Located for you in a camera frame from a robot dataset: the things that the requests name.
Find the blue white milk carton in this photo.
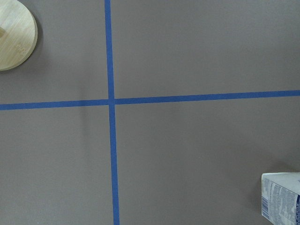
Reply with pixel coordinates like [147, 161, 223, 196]
[261, 172, 300, 225]

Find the wooden cup tree stand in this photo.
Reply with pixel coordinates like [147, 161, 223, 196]
[0, 0, 38, 71]

